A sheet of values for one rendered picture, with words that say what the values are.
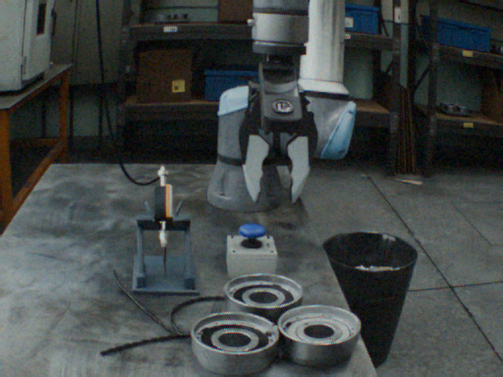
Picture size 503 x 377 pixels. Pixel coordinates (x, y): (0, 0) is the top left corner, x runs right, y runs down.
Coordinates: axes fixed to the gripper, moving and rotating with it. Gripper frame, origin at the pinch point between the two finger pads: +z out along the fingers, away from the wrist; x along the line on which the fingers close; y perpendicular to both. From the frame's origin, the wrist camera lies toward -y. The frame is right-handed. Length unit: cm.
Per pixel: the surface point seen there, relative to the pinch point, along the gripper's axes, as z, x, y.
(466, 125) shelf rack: 55, -185, 329
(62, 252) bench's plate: 16.1, 33.7, 14.8
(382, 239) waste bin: 55, -54, 118
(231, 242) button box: 11.7, 4.7, 11.5
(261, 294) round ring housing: 13.8, 1.3, -1.9
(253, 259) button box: 12.6, 1.6, 7.4
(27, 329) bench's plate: 16.1, 34.6, -12.6
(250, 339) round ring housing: 13.5, 3.9, -15.0
